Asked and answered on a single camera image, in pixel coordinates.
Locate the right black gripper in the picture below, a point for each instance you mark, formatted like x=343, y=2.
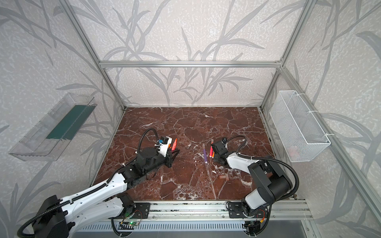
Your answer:
x=217, y=151

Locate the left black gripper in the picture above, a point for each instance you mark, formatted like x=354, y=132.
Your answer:
x=169, y=157

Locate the pink marker group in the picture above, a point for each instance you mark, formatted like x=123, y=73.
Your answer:
x=211, y=152

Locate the purple marker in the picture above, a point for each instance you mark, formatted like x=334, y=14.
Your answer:
x=205, y=154

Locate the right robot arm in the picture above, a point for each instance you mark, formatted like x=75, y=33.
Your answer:
x=274, y=179

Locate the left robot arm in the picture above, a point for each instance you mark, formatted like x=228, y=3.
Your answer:
x=60, y=218

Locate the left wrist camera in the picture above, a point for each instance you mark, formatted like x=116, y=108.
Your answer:
x=163, y=145

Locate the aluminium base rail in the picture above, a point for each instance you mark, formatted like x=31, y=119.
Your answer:
x=151, y=211

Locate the white wire mesh basket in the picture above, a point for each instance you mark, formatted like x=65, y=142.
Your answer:
x=303, y=138

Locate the aluminium frame crossbar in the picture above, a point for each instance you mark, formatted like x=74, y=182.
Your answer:
x=157, y=64

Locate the clear plastic wall tray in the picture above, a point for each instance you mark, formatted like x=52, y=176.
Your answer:
x=47, y=140

